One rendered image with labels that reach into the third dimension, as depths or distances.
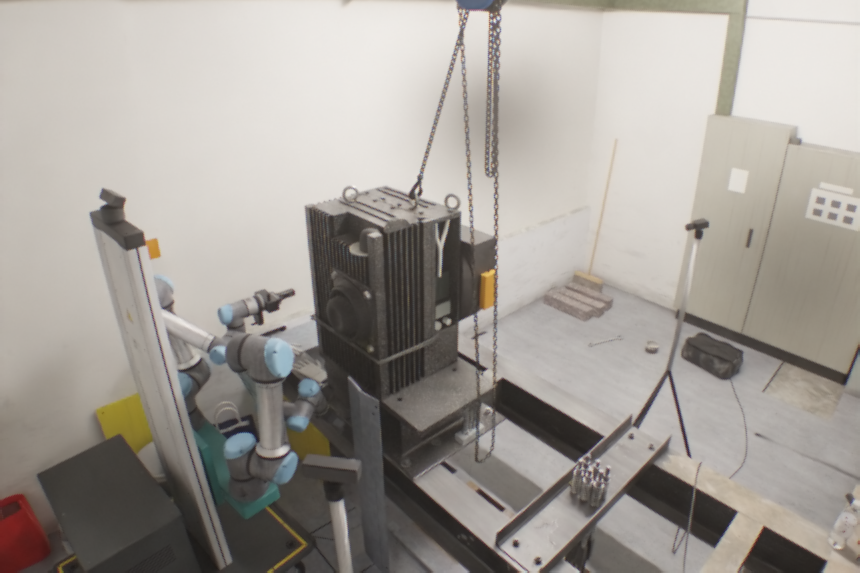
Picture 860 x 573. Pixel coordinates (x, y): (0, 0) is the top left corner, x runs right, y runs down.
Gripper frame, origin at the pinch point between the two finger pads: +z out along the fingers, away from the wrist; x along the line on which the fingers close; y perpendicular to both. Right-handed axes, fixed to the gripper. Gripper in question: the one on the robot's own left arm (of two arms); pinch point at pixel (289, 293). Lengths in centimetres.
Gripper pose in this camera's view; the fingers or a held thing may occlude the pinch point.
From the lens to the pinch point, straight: 232.2
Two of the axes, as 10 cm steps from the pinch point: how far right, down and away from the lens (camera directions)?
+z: 7.5, -2.6, 6.1
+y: 0.0, -9.2, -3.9
